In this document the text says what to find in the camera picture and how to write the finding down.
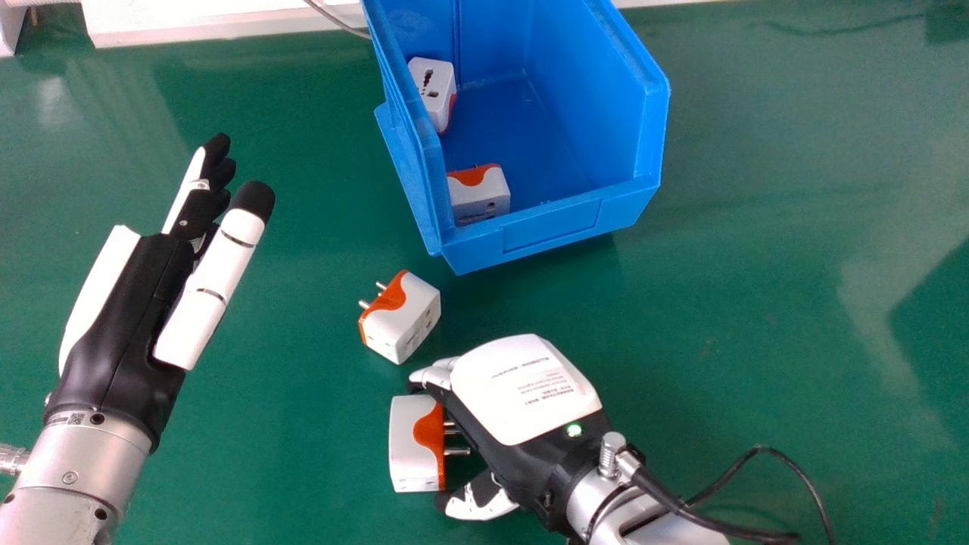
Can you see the white-and-orange plug adapter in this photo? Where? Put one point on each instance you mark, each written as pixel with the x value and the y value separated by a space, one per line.
pixel 400 318
pixel 412 446
pixel 434 89
pixel 478 194

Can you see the blue plastic bin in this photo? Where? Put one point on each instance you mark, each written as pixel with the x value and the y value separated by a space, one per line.
pixel 530 136

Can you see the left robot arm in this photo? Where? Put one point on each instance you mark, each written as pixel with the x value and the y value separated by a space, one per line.
pixel 68 477

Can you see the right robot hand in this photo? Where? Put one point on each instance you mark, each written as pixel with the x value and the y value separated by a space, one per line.
pixel 522 401

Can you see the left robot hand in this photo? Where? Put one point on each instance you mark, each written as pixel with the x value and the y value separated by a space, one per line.
pixel 121 318

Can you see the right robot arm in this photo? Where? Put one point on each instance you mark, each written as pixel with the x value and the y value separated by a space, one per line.
pixel 643 515

